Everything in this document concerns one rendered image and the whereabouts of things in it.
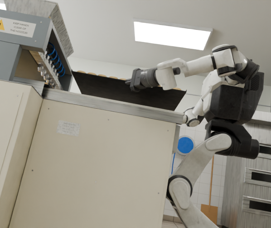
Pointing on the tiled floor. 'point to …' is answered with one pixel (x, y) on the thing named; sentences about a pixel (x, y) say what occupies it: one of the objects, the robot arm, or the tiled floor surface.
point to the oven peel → (205, 209)
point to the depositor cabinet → (6, 144)
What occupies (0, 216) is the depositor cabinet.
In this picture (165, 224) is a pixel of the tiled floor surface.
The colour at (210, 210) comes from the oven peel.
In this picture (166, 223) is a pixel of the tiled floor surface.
